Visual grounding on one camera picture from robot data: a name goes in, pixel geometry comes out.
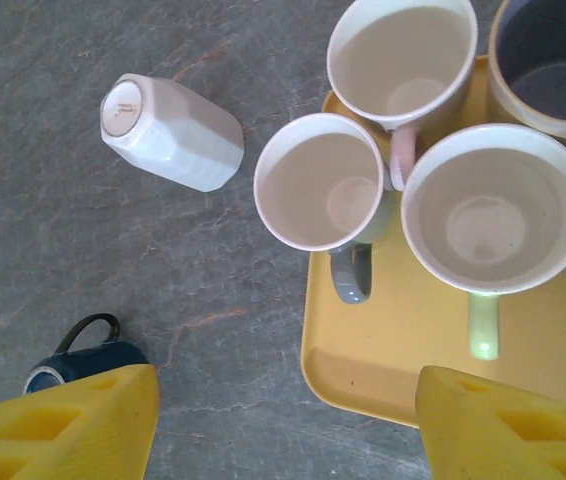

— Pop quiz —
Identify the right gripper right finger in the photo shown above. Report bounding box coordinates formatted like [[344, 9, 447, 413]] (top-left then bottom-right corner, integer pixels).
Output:
[[415, 364, 566, 480]]

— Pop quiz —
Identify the yellow tray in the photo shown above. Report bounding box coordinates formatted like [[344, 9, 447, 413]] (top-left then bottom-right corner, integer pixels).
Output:
[[300, 53, 566, 430]]

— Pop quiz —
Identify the teal glazed mug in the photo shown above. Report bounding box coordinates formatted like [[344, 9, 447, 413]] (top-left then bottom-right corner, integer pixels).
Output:
[[486, 0, 566, 189]]

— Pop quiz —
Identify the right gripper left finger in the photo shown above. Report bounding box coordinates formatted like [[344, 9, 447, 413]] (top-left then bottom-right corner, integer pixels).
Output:
[[0, 363, 160, 480]]

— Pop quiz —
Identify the light green mug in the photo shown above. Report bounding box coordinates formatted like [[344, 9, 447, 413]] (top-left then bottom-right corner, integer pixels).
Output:
[[400, 122, 566, 362]]

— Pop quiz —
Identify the tan mug pink handle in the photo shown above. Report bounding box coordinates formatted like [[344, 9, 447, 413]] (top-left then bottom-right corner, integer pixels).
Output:
[[326, 0, 479, 192]]

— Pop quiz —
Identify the grey mug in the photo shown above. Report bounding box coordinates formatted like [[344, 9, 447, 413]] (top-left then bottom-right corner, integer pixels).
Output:
[[252, 112, 399, 305]]

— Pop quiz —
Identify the navy blue mug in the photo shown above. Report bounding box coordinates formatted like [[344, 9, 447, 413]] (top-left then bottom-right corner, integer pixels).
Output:
[[22, 312, 150, 396]]

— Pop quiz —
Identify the white faceted mug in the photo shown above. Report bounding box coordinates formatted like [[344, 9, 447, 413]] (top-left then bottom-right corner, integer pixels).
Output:
[[98, 73, 245, 194]]

